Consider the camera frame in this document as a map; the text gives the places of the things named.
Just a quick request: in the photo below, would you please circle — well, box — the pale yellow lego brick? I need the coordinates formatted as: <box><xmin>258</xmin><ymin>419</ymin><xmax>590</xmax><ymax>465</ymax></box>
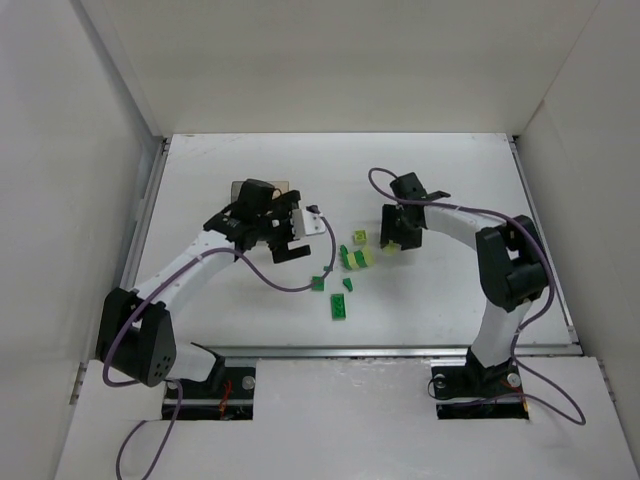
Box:
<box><xmin>381</xmin><ymin>241</ymin><xmax>401</xmax><ymax>255</ymax></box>

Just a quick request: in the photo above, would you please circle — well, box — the striped green lego stack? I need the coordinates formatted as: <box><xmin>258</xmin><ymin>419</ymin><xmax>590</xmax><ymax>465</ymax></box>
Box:
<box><xmin>339</xmin><ymin>245</ymin><xmax>375</xmax><ymax>270</ymax></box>

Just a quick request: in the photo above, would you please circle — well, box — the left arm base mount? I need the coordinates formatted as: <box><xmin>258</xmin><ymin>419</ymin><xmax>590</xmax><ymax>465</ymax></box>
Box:
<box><xmin>161</xmin><ymin>365</ymin><xmax>257</xmax><ymax>421</ymax></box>

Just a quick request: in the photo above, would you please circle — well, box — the orange transparent container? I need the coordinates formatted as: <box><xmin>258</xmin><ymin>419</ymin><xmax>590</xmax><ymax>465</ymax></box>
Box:
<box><xmin>270</xmin><ymin>181</ymin><xmax>290</xmax><ymax>194</ymax></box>

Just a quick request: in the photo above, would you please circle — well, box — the metal table edge rail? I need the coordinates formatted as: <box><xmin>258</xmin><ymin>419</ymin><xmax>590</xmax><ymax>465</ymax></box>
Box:
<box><xmin>213</xmin><ymin>344</ymin><xmax>583</xmax><ymax>359</ymax></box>

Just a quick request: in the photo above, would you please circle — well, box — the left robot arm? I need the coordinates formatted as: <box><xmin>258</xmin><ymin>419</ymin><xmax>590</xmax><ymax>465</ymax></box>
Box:
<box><xmin>96</xmin><ymin>179</ymin><xmax>326</xmax><ymax>390</ymax></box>

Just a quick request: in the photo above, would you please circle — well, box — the grey transparent container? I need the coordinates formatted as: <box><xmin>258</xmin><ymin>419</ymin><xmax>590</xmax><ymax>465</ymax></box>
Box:
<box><xmin>231</xmin><ymin>180</ymin><xmax>251</xmax><ymax>211</ymax></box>

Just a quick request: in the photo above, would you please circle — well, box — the green square lego brick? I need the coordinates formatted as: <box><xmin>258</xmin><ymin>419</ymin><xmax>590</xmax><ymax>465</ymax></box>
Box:
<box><xmin>310</xmin><ymin>276</ymin><xmax>325</xmax><ymax>292</ymax></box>

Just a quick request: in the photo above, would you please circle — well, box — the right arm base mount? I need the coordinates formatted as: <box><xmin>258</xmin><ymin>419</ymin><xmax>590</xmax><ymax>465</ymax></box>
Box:
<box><xmin>429</xmin><ymin>365</ymin><xmax>529</xmax><ymax>420</ymax></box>

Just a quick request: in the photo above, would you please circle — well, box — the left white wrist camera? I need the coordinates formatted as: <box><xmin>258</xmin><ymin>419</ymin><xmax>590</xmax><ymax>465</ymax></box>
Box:
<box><xmin>291</xmin><ymin>205</ymin><xmax>326</xmax><ymax>240</ymax></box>

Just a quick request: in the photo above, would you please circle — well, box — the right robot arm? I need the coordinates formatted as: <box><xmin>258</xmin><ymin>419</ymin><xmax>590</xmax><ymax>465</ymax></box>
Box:
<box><xmin>380</xmin><ymin>173</ymin><xmax>553</xmax><ymax>399</ymax></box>

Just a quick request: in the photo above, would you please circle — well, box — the long green lego brick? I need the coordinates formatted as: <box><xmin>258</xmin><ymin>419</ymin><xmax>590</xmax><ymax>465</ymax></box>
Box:
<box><xmin>330</xmin><ymin>294</ymin><xmax>347</xmax><ymax>320</ymax></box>

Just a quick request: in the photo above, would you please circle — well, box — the lime square lego brick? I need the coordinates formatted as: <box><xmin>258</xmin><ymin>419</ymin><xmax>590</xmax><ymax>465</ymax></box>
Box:
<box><xmin>353</xmin><ymin>230</ymin><xmax>368</xmax><ymax>245</ymax></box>

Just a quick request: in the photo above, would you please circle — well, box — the small green wedge lego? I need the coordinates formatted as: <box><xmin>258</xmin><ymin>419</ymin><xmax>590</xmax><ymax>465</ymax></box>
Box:
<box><xmin>342</xmin><ymin>278</ymin><xmax>354</xmax><ymax>292</ymax></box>

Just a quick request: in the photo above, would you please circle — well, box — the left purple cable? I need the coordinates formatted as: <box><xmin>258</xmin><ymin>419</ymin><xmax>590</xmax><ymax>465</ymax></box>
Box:
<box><xmin>102</xmin><ymin>187</ymin><xmax>337</xmax><ymax>480</ymax></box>

